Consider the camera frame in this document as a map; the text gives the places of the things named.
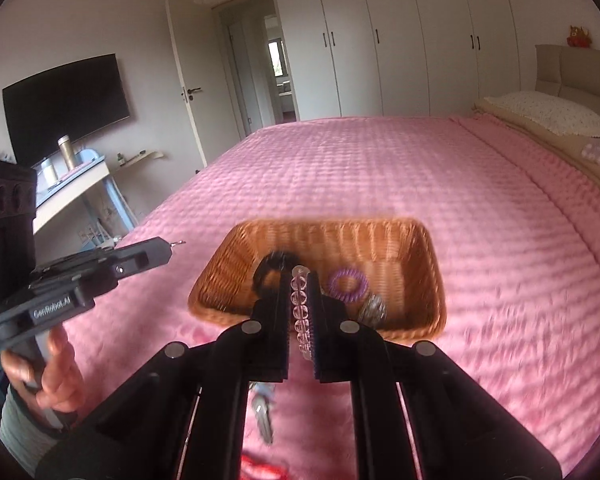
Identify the white wardrobe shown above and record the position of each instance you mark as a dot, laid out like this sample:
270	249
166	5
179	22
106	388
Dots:
395	35

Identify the silver blue hair clip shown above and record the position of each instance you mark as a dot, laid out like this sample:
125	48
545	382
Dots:
262	410

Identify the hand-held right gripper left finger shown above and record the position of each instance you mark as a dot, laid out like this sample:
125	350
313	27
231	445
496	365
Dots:
284	332

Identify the woven wicker basket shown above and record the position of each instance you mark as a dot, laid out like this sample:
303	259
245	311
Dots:
380	255

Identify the black flat television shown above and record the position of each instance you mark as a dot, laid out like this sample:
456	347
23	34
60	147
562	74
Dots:
65	105

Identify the white room door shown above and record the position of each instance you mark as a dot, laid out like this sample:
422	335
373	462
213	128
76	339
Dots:
185	85

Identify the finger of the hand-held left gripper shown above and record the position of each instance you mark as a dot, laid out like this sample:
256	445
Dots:
142	259

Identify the white desk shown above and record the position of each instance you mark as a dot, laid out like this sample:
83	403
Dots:
80	180

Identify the small silver bottle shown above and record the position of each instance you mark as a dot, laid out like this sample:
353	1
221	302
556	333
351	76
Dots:
48	171

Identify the gold thermos bottle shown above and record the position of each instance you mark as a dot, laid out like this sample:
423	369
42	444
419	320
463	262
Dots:
68	152

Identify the white dotted pillow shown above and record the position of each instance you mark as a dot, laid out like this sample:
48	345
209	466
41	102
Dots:
545	110

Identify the pink quilted bedspread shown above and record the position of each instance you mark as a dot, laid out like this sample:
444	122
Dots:
380	170

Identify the orange stuffed toy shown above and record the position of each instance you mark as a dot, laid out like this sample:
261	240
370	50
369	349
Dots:
578	36

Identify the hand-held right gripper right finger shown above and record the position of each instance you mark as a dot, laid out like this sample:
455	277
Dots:
316	342

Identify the person's left forearm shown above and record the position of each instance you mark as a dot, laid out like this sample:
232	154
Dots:
22	432

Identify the person's left hand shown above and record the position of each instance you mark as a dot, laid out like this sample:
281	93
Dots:
60	375

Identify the beige padded headboard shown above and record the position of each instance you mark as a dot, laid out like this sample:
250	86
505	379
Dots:
580	67

